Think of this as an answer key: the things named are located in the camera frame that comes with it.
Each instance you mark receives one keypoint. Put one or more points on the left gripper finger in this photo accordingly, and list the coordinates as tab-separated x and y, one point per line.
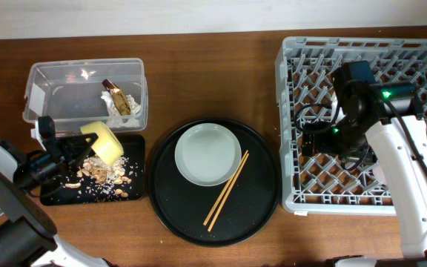
77	154
78	141

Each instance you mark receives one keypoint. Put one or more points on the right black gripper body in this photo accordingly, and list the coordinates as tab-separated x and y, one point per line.
337	140

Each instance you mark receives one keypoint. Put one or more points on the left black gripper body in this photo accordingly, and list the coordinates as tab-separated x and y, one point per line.
41	170

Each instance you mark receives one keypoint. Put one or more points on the yellow bowl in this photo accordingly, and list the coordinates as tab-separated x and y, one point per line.
107	147

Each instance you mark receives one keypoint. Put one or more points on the food scraps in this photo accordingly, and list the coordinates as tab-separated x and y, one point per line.
96	179

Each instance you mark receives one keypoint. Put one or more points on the white tissue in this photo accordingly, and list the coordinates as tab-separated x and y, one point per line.
113	112

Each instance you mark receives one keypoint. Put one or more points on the round black serving tray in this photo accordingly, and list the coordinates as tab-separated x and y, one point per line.
182	206

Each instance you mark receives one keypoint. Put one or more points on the grey round plate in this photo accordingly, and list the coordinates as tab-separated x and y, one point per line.
207	154

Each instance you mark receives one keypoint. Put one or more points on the wooden chopstick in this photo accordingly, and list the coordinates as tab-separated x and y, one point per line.
229	193
224	189

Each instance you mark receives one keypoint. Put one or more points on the gold brown snack wrapper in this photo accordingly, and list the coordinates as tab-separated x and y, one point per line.
119	98

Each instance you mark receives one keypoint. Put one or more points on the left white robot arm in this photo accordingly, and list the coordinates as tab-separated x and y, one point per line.
28	236

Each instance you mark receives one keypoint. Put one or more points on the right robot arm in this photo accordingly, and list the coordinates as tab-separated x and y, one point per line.
386	120

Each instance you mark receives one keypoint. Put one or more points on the clear plastic waste bin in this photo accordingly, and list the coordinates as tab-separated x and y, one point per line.
70	92

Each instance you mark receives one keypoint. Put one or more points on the grey dishwasher rack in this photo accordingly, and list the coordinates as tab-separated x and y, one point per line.
303	69

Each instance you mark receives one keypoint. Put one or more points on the black rectangular tray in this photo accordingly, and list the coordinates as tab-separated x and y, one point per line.
134	148

